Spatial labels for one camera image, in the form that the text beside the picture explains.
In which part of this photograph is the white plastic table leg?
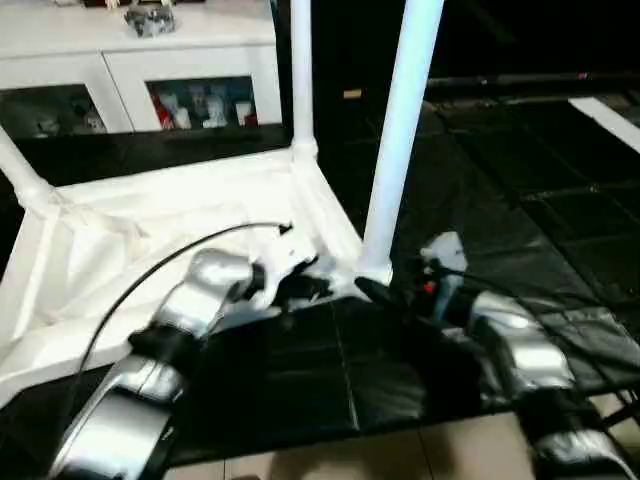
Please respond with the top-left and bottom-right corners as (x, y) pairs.
(0, 128), (59, 209)
(356, 0), (446, 286)
(288, 0), (321, 163)

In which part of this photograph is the white plastic table top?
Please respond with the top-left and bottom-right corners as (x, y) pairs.
(0, 145), (396, 406)

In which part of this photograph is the black work mat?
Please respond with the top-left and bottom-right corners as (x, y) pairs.
(0, 95), (640, 466)

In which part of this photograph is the red bottle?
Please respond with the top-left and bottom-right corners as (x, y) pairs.
(156, 92), (177, 127)

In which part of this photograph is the black flat bar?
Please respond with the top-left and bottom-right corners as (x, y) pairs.
(428, 72), (640, 91)

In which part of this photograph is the white board strip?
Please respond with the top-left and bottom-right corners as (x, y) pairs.
(570, 97), (640, 151)

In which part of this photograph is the white cabinet with glass doors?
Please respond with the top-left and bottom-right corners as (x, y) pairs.
(0, 0), (283, 136)

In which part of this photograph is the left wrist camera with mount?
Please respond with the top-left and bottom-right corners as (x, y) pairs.
(245, 235), (319, 306)

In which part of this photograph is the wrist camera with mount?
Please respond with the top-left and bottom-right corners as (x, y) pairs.
(245, 235), (319, 306)
(418, 230), (469, 286)

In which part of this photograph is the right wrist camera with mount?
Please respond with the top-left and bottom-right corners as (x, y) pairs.
(418, 230), (469, 286)

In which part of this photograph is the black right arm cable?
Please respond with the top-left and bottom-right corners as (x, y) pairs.
(430, 262), (640, 401)

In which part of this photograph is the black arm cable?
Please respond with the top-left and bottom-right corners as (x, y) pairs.
(430, 262), (640, 401)
(78, 222), (293, 401)

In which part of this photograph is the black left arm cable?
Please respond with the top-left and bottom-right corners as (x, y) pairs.
(78, 222), (293, 401)

